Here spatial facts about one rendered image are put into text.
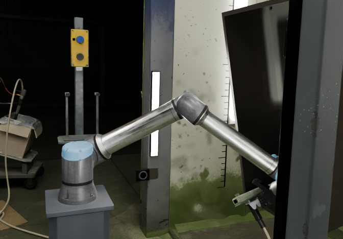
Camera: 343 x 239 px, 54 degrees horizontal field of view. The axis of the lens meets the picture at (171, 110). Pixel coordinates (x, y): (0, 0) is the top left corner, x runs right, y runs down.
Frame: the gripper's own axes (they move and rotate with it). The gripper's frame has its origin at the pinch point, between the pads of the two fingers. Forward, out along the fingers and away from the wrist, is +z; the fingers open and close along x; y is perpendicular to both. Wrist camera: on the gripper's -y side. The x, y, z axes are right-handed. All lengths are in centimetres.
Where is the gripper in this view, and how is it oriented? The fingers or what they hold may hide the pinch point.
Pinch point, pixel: (248, 201)
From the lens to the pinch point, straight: 210.7
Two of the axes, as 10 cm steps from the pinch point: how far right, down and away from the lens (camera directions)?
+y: 4.5, 8.2, -3.6
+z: -5.7, 5.7, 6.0
